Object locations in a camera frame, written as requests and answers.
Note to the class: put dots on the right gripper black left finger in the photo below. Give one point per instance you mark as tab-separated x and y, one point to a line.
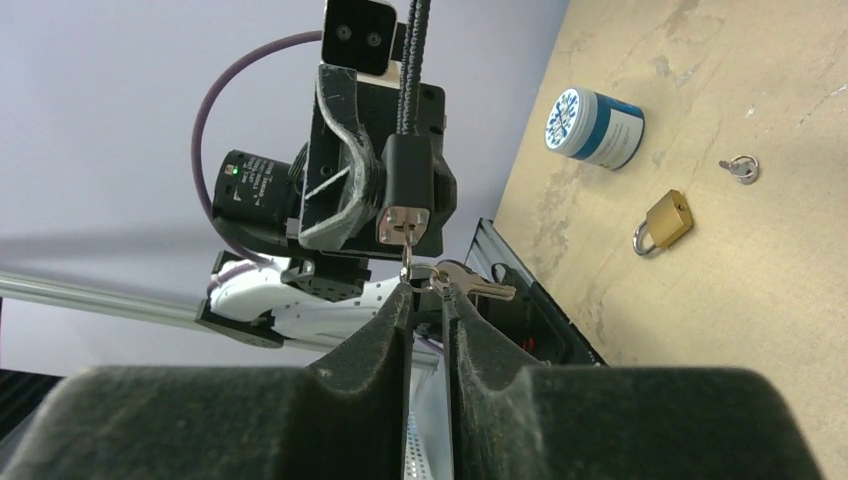
343	416

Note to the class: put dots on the black cable padlock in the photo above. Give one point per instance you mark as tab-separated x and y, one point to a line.
407	154

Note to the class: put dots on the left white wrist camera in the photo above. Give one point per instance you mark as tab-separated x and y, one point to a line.
364	36

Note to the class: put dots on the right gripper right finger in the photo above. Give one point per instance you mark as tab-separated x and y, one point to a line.
514	417

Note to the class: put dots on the small silver key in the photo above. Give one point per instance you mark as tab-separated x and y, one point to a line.
744	168

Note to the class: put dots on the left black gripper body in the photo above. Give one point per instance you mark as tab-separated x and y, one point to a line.
345	173

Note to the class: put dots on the brass padlock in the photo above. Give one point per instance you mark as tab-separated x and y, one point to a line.
665	223

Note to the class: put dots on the small padlock key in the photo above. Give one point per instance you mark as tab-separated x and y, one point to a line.
447	272

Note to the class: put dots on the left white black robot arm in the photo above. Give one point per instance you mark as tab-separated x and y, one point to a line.
256	205

